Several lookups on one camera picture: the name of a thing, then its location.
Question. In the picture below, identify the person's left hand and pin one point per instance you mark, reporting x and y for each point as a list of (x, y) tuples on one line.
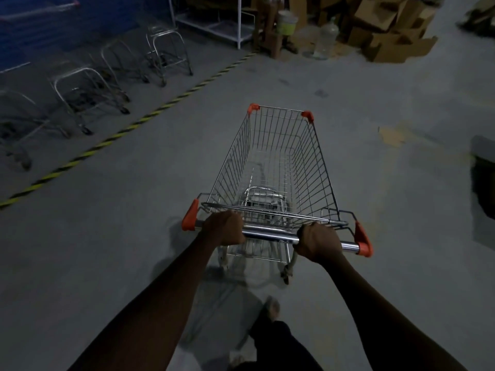
[(224, 227)]

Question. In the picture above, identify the person's right hand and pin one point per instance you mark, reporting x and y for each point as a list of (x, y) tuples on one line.
[(319, 243)]

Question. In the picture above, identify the person's left forearm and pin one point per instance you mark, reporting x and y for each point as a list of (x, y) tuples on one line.
[(147, 312)]

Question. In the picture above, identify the person's right forearm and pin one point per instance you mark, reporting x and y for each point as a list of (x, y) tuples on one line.
[(386, 316)]

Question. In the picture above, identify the person's right foot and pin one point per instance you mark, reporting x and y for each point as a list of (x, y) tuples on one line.
[(271, 307)]

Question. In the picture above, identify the person's dark clothing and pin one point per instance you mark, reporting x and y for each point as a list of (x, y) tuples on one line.
[(282, 347)]

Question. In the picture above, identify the small brown cardboard scrap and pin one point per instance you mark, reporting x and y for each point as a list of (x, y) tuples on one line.
[(392, 135)]

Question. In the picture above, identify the white metal rack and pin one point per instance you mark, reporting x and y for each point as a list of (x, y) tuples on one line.
[(216, 28)]

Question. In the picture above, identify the large clear water jug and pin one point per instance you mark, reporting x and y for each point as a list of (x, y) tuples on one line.
[(326, 40)]

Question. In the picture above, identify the white green plastic bucket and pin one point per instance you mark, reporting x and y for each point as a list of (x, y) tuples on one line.
[(287, 22)]

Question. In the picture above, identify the blue roller shutter door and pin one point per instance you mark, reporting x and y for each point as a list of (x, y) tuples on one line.
[(77, 30)]

